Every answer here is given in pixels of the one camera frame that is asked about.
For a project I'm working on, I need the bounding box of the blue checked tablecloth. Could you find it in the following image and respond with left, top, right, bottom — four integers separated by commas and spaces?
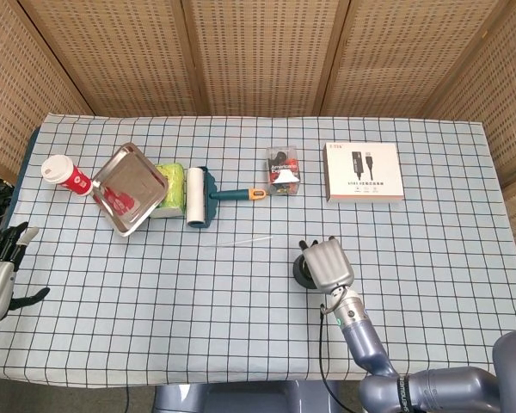
0, 114, 516, 384

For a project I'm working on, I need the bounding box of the clear glass rod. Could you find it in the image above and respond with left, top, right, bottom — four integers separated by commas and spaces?
206, 235, 274, 249

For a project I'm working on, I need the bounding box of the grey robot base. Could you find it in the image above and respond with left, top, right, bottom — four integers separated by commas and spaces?
153, 380, 341, 413

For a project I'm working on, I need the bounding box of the woven folding screen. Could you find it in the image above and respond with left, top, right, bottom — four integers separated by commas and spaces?
0, 0, 516, 242

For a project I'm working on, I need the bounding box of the yellow green sponge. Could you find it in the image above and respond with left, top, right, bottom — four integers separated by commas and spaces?
150, 162, 186, 219

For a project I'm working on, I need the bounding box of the red and white paper cup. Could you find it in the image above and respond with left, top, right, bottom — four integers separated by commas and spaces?
40, 154, 92, 197

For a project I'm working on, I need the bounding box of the stainless steel tray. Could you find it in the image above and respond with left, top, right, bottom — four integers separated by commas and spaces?
90, 142, 169, 237

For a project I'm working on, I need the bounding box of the dark green teapot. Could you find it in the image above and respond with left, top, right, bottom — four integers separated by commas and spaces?
292, 253, 326, 291

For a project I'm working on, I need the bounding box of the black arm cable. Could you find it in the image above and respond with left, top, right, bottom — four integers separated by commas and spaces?
317, 303, 362, 413

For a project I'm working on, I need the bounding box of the teal lint roller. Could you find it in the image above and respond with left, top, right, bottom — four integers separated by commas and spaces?
185, 166, 268, 229

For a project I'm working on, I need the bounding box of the clear box of coffee capsules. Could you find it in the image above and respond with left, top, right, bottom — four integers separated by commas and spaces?
265, 146, 303, 197

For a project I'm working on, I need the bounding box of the white USB cable box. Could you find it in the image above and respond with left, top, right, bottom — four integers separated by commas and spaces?
323, 142, 405, 204

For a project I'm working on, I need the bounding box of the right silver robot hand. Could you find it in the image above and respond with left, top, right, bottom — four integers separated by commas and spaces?
298, 236, 356, 290

